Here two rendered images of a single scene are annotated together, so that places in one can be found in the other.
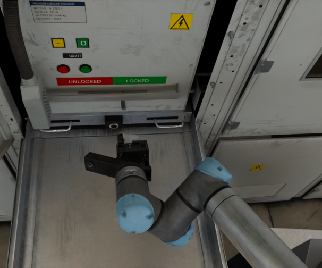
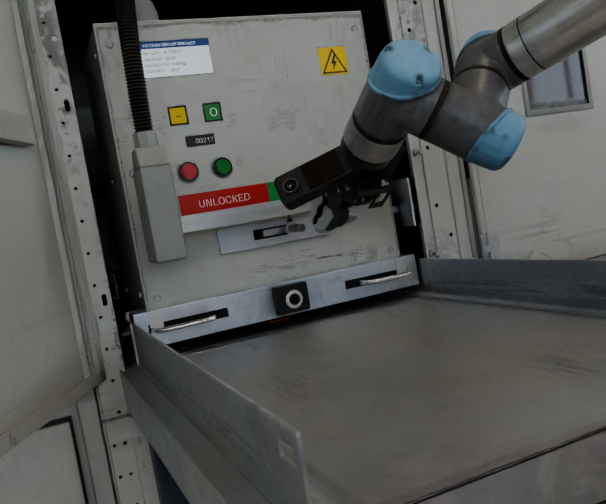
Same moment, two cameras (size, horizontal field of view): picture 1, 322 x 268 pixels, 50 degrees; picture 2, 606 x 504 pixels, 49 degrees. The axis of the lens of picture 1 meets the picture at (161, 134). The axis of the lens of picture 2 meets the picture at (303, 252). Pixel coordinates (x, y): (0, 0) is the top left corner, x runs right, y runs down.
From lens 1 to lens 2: 1.01 m
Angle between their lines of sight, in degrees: 54
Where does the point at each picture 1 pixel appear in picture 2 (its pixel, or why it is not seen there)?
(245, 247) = not seen: outside the picture
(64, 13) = (183, 59)
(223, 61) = not seen: hidden behind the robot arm
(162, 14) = (307, 50)
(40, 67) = not seen: hidden behind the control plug
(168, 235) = (482, 105)
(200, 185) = (475, 46)
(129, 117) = (315, 287)
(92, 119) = (251, 304)
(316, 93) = (566, 145)
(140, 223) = (420, 59)
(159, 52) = (321, 119)
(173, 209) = (462, 82)
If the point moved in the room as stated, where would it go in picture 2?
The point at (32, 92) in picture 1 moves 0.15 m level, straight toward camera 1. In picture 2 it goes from (156, 154) to (210, 135)
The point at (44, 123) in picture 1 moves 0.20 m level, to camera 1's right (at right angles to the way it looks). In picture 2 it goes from (178, 236) to (308, 213)
